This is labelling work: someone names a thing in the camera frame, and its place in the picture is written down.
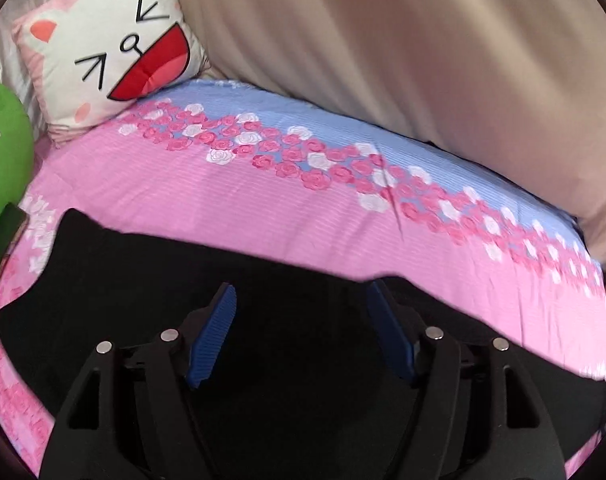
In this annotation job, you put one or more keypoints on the green plush toy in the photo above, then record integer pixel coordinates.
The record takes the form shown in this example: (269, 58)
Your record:
(5, 160)

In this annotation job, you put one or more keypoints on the beige draped cloth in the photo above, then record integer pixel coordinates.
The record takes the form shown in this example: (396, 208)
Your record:
(408, 40)

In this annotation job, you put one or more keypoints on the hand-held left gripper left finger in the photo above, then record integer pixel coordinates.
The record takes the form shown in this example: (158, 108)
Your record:
(214, 331)

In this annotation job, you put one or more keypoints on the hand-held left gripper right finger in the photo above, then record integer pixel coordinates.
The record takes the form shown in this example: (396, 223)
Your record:
(390, 330)

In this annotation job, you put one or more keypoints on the white cat face pillow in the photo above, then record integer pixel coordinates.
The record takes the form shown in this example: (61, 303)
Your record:
(83, 45)

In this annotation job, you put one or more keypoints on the dark flat object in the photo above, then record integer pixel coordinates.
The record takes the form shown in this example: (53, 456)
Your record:
(3, 245)

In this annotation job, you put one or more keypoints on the pink blue floral bed sheet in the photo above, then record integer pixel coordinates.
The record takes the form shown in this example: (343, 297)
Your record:
(263, 210)

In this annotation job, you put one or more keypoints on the black pants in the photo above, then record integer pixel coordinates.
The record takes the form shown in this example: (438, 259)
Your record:
(293, 320)

